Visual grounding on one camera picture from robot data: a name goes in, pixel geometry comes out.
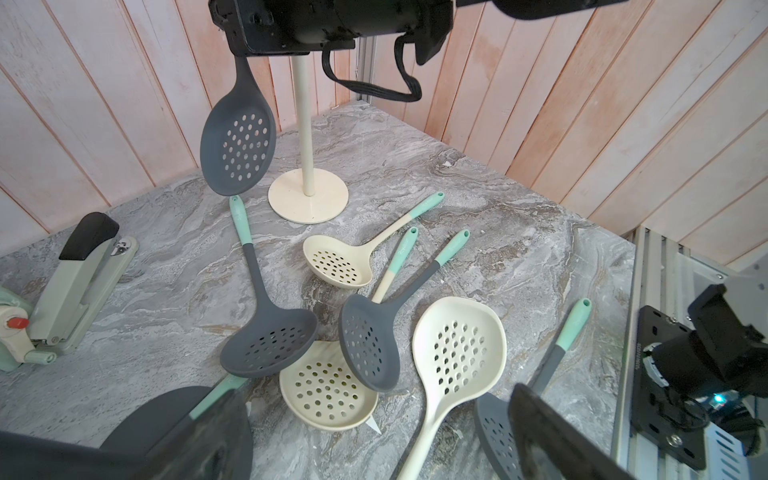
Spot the grey utensil rack stand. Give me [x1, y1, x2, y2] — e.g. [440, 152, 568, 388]
[1, 386, 213, 479]

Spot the cream skimmer centre front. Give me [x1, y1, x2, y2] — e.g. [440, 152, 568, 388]
[398, 296, 507, 479]

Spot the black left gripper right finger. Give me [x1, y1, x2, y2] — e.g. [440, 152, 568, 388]
[508, 383, 632, 479]

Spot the grey skimmer near grey rack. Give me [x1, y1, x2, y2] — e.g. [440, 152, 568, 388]
[220, 195, 319, 378]

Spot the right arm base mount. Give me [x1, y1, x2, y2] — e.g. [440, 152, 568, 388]
[630, 284, 767, 471]

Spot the mint stapler black top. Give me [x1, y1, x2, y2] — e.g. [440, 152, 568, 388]
[28, 212, 139, 355]

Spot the cream skimmer under pile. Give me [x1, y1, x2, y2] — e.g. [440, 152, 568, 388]
[279, 227, 419, 432]

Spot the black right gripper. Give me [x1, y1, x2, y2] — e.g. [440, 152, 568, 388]
[208, 0, 455, 65]

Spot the grey skimmer front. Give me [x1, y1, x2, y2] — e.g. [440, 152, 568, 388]
[474, 298, 593, 479]

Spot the grey skimmer hung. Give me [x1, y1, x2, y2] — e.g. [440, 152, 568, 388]
[200, 57, 277, 197]
[339, 229, 470, 392]

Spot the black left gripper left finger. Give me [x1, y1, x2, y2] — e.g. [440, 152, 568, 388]
[131, 391, 253, 479]

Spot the aluminium rail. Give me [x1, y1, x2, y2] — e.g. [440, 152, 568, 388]
[611, 226, 767, 479]

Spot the mint green pencil sharpener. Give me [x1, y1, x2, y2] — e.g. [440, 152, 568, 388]
[1, 287, 57, 372]

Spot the cream utensil rack stand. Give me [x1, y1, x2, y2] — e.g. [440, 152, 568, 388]
[268, 55, 349, 224]

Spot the large cream skimmer left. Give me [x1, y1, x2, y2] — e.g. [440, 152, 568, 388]
[189, 374, 248, 420]

